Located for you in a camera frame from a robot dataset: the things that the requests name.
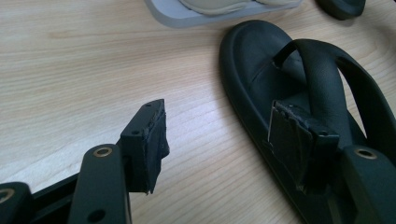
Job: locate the black flip-flop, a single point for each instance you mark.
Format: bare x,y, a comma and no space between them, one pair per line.
342,7
249,62

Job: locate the cream clog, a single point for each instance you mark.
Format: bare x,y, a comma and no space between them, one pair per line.
214,6

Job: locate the white two-tier shoe rack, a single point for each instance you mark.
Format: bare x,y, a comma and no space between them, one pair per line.
174,17

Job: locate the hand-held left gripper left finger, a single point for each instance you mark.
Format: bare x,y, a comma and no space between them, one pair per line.
144,149

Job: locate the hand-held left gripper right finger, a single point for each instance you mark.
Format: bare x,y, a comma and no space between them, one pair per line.
299,146

